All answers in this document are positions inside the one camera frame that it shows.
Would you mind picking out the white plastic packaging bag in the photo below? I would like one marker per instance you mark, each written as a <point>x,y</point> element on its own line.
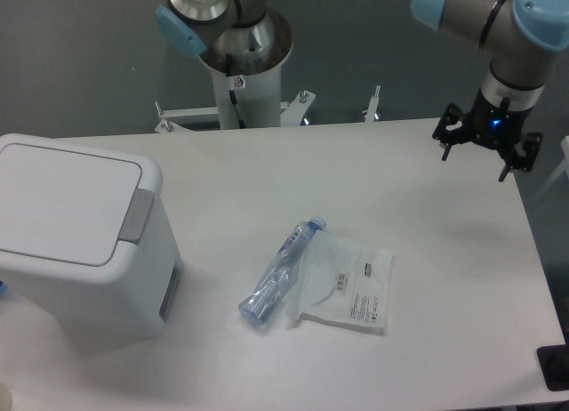
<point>342,283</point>

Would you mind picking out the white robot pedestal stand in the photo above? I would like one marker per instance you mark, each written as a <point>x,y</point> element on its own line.
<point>242,102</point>

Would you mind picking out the black object at table edge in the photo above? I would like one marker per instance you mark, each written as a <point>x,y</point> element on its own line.
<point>553,361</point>

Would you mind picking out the white frame at right edge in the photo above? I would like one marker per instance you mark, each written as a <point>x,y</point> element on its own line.
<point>553,184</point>

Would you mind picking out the crushed clear plastic bottle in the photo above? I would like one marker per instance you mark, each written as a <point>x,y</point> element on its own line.
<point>281,274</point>

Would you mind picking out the blue object at left edge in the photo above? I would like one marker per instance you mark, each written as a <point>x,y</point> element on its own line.
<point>3,290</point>

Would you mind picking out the white trash can lid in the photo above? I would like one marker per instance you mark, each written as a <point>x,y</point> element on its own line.
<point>67,203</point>

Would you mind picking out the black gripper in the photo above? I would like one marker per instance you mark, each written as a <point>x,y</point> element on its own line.
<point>494,122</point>

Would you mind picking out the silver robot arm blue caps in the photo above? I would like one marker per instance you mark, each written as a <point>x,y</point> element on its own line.
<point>525,38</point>

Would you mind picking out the silver robot base arm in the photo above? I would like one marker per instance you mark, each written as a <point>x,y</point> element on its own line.
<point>234,37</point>

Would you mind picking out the white plastic trash can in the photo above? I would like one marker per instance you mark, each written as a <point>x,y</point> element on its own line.
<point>130,294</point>

